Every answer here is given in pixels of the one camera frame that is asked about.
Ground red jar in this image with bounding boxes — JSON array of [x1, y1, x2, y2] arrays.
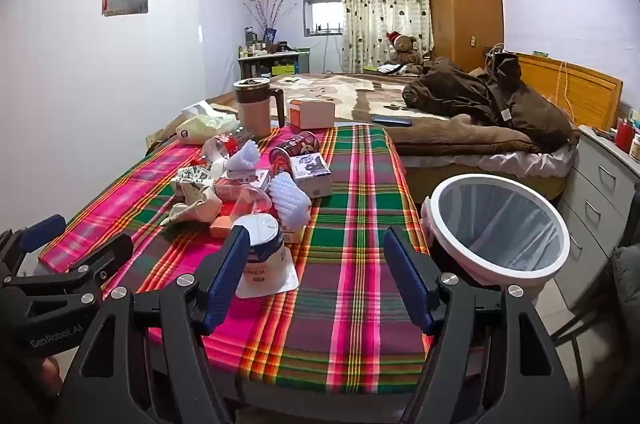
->
[[616, 118, 636, 152]]

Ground pink mug with brown lid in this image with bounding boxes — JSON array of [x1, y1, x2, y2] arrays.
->
[[233, 78, 286, 139]]

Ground white trash bin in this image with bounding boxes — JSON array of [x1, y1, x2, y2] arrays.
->
[[421, 174, 571, 320]]

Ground chair with grey cushion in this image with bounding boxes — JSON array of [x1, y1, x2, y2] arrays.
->
[[550, 244, 640, 405]]

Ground clear bottle with red label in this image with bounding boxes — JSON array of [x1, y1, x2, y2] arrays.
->
[[201, 134, 243, 169]]

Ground orange cable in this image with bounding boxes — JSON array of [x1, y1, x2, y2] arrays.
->
[[557, 60, 576, 125]]

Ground teddy bear with red hat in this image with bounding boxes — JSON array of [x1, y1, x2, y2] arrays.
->
[[385, 31, 423, 67]]

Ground bed with brown blanket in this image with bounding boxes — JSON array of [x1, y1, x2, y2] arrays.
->
[[207, 71, 576, 155]]

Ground dried flower branches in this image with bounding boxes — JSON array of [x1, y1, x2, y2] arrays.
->
[[244, 0, 301, 29]]

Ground pink bed sheet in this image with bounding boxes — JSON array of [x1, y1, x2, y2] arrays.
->
[[477, 144, 578, 179]]

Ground wooden bed headboard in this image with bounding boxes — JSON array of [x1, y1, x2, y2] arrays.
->
[[515, 52, 623, 132]]

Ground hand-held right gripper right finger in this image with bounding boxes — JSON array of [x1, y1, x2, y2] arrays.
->
[[384, 225, 583, 424]]

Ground white foam fruit net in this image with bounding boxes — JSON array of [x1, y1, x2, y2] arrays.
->
[[227, 141, 261, 177], [267, 171, 312, 229]]

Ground grey drawer cabinet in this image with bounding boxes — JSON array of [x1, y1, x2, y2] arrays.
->
[[552, 124, 640, 309]]

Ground pink tissue box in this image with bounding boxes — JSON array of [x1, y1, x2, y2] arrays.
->
[[286, 98, 337, 129]]

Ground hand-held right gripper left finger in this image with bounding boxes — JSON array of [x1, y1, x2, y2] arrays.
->
[[60, 224, 251, 424]]

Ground small white box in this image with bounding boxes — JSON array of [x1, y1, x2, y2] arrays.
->
[[277, 226, 307, 245]]

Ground brown coat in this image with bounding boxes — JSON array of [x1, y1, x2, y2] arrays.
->
[[402, 54, 575, 149]]

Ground yellow bed base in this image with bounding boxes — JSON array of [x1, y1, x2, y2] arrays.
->
[[400, 154, 567, 205]]

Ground window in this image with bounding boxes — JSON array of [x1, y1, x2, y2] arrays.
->
[[302, 0, 345, 37]]

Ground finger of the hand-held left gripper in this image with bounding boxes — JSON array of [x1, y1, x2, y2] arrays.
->
[[0, 214, 68, 277], [10, 234, 135, 305]]

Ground small desk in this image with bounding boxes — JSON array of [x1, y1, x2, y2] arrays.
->
[[237, 51, 311, 79]]

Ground plaid tablecloth table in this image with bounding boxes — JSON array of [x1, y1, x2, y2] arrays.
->
[[39, 124, 436, 395]]

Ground patterned curtain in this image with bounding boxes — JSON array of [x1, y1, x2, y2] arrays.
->
[[340, 0, 432, 73]]

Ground dark red can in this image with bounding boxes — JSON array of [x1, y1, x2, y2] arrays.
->
[[269, 131, 321, 177]]

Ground clear plastic cup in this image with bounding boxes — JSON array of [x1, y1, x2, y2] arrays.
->
[[215, 184, 273, 225]]

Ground pink patterned box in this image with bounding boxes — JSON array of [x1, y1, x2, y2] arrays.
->
[[220, 169, 273, 195]]

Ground yellowish plastic bag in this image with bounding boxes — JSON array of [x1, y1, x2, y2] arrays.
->
[[175, 114, 238, 147]]

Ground white cartoon print box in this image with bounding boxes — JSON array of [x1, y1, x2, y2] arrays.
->
[[290, 154, 333, 199]]

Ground black and white patterned box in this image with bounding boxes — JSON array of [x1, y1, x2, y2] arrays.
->
[[171, 164, 221, 197]]

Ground white paper cup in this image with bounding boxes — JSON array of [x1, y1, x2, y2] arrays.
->
[[231, 214, 301, 299]]

